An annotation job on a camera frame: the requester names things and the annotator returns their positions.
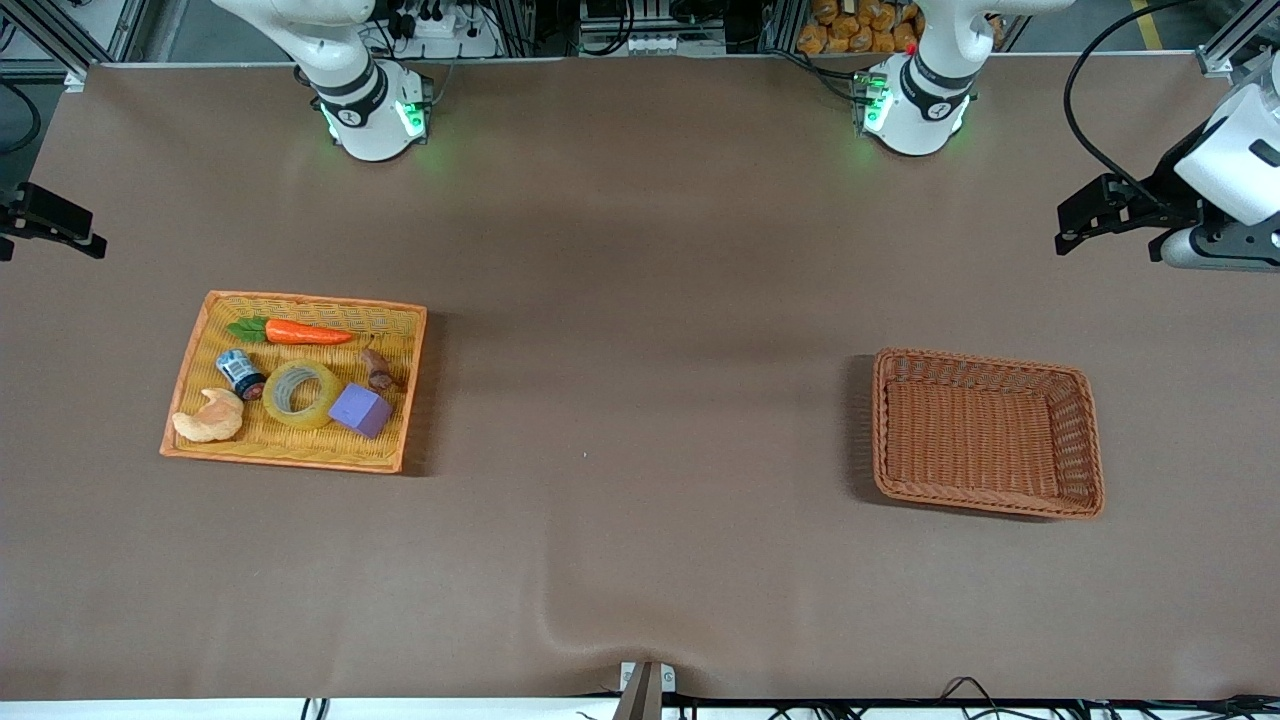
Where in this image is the yellow packing tape roll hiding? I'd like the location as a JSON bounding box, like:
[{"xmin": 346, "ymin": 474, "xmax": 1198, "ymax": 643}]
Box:
[{"xmin": 263, "ymin": 360, "xmax": 344, "ymax": 431}]

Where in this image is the small jar with black lid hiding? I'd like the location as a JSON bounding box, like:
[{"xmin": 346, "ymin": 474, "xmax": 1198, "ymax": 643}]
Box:
[{"xmin": 216, "ymin": 348, "xmax": 267, "ymax": 401}]

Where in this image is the toy croissant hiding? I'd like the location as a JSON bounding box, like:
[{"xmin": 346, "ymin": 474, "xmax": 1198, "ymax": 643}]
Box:
[{"xmin": 172, "ymin": 388, "xmax": 245, "ymax": 444}]

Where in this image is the brown wicker basket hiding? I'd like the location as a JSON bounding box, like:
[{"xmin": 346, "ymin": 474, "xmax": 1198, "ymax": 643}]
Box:
[{"xmin": 871, "ymin": 347, "xmax": 1106, "ymax": 520}]

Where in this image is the orange toy carrot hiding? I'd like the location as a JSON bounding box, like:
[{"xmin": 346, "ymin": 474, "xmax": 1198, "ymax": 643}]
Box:
[{"xmin": 227, "ymin": 316, "xmax": 356, "ymax": 347}]

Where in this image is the bag of orange bread rolls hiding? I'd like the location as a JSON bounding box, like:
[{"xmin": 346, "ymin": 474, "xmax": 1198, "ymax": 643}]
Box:
[{"xmin": 797, "ymin": 0, "xmax": 921, "ymax": 56}]

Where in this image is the yellow wicker tray orange rim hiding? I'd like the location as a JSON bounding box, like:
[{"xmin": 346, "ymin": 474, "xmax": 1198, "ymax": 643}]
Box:
[{"xmin": 159, "ymin": 290, "xmax": 428, "ymax": 474}]

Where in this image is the brown toy sweet potato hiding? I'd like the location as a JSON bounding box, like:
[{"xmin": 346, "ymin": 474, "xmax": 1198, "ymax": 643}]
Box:
[{"xmin": 360, "ymin": 340, "xmax": 398, "ymax": 391}]

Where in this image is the purple foam block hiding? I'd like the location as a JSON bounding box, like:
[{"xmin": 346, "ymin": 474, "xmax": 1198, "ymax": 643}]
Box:
[{"xmin": 328, "ymin": 383, "xmax": 393, "ymax": 439}]

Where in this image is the white power strip with plugs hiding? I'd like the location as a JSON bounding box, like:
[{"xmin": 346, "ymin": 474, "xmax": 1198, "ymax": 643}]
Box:
[{"xmin": 385, "ymin": 0, "xmax": 501, "ymax": 59}]

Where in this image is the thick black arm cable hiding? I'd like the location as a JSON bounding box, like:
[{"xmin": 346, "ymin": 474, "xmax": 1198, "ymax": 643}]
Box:
[{"xmin": 1063, "ymin": 0, "xmax": 1196, "ymax": 201}]

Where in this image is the aluminium frame profile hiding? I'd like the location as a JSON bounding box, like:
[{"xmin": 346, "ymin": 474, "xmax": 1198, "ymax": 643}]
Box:
[
  {"xmin": 1195, "ymin": 0, "xmax": 1280, "ymax": 81},
  {"xmin": 0, "ymin": 0, "xmax": 151, "ymax": 93}
]

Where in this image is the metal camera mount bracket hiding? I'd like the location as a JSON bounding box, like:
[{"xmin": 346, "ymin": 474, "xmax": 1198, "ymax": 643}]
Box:
[{"xmin": 618, "ymin": 660, "xmax": 677, "ymax": 720}]

